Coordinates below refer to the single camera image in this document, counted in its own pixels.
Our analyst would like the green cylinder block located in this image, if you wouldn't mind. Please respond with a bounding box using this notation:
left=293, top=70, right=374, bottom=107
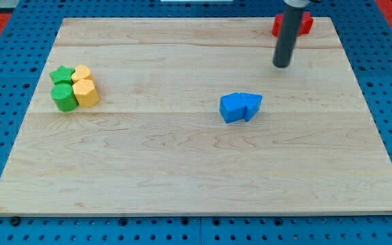
left=50, top=83, right=78, bottom=112

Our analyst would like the red block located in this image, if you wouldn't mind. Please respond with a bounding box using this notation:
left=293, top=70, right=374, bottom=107
left=272, top=11, right=314, bottom=37

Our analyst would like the yellow heart block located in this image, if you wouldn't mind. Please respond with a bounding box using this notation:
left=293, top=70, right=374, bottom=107
left=71, top=65, right=94, bottom=84

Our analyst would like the yellow hexagon block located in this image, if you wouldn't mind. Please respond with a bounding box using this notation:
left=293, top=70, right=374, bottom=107
left=72, top=79, right=99, bottom=108

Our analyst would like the wooden board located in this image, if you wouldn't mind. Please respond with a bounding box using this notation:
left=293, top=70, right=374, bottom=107
left=0, top=17, right=392, bottom=217

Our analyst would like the blue cube block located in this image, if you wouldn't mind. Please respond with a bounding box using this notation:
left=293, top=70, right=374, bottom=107
left=219, top=93, right=246, bottom=123

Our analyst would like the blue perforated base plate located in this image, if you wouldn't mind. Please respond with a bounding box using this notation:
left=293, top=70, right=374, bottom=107
left=0, top=0, right=392, bottom=244

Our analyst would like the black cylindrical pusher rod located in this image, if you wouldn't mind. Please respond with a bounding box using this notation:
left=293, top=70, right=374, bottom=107
left=272, top=0, right=310, bottom=68

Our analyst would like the green star block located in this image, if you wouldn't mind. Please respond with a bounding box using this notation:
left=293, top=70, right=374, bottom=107
left=49, top=65, right=75, bottom=85

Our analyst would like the blue triangle block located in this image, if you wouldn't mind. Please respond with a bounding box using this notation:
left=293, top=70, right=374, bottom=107
left=240, top=93, right=263, bottom=122

